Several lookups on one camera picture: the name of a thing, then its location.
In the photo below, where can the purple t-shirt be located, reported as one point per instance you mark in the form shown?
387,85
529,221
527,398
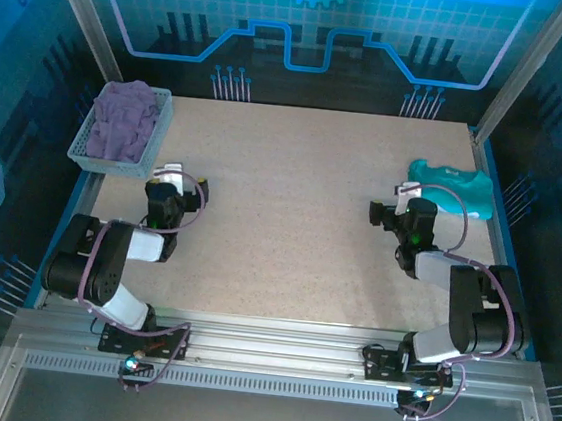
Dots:
122,121

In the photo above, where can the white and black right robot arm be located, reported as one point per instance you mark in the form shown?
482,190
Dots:
481,312

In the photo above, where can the folded teal t-shirt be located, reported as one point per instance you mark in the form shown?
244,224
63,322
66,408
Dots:
451,188

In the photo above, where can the pale blue perforated plastic basket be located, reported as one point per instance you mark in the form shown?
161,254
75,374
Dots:
154,152

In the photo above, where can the small LED circuit board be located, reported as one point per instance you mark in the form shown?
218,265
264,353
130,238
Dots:
133,365
417,396

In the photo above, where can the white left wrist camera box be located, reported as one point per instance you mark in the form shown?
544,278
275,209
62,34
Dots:
171,176

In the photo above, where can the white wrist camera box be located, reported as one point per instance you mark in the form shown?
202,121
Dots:
171,176
406,193

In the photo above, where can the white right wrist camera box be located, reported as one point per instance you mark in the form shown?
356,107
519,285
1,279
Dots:
406,193

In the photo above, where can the blue-edged aluminium side rail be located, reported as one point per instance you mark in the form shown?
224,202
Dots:
502,234
70,228

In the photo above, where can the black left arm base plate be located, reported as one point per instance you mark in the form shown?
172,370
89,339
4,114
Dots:
119,341

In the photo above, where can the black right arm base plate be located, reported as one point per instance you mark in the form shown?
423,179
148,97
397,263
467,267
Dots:
385,367

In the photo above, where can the aluminium mounting rail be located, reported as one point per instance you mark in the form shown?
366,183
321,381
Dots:
272,343

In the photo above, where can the aluminium frame post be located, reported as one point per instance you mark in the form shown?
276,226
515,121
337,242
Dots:
527,70
87,24

